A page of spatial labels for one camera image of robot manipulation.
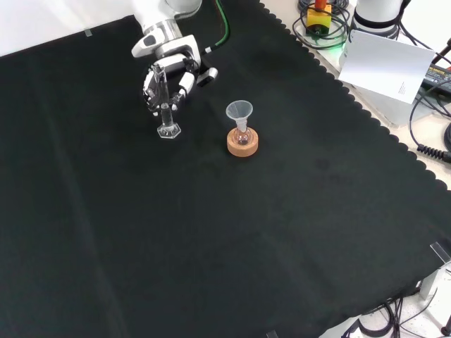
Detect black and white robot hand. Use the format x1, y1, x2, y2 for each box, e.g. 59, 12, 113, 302
131, 33, 202, 118

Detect clear glass graduated cylinder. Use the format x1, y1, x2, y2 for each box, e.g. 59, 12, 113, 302
152, 65, 182, 140

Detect white cylinder with black band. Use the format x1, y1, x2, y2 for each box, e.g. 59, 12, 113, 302
352, 0, 406, 36

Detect clear plastic funnel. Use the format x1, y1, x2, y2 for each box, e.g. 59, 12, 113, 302
225, 100, 252, 130

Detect round-bottom glass flask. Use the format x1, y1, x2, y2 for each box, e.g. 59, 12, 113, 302
234, 121, 252, 146

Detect yellow stop button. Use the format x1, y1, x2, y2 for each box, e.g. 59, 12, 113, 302
305, 0, 333, 36

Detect black cloth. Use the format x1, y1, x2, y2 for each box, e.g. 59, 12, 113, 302
0, 0, 451, 338

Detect white box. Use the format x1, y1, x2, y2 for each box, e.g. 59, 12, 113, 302
340, 45, 424, 127

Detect black power adapter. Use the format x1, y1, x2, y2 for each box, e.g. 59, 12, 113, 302
421, 65, 451, 95

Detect black and white wrist camera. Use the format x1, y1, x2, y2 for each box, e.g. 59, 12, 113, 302
196, 66, 218, 88

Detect green cable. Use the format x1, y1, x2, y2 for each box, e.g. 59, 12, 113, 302
204, 0, 230, 54

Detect cork ring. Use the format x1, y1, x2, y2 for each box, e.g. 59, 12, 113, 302
226, 127, 261, 158

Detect black looped cable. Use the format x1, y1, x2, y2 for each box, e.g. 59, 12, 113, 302
292, 0, 352, 49

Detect black coiled cable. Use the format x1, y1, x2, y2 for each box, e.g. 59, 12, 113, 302
408, 87, 451, 161

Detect black floor cables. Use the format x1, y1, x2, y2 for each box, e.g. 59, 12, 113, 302
358, 297, 451, 338

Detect white table post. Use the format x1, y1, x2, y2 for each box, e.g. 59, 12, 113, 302
419, 267, 451, 301

